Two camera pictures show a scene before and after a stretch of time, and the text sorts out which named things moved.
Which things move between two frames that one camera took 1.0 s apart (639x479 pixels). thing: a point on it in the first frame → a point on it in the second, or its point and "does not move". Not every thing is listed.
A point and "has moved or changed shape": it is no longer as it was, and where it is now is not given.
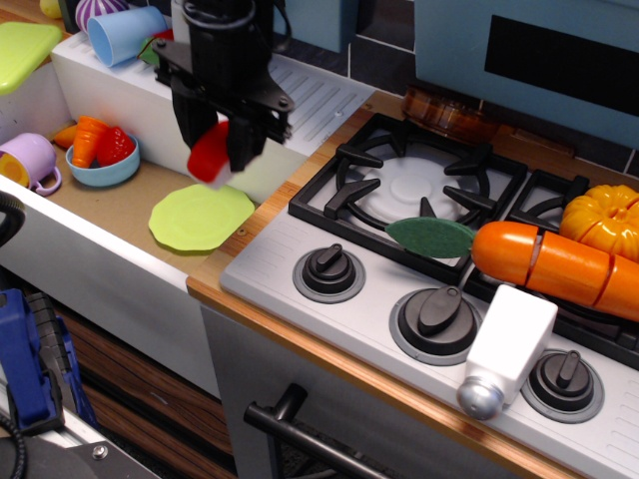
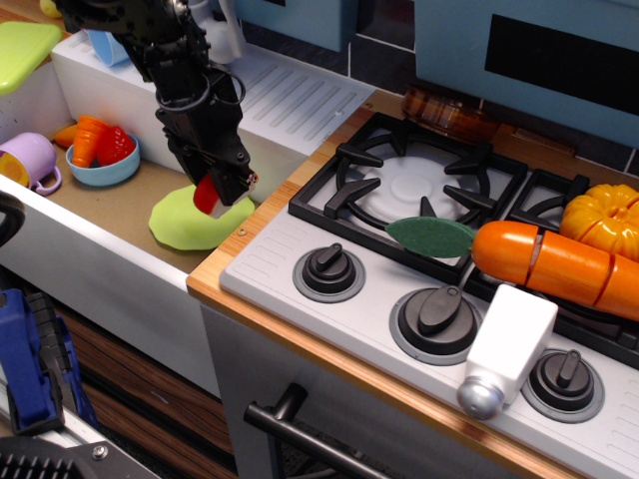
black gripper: (227, 61) → (199, 114)
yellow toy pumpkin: (606, 218) does not move
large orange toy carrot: (519, 253) does not move
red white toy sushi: (209, 159) has moved or changed shape
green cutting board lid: (22, 47) does not move
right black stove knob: (565, 386) does not move
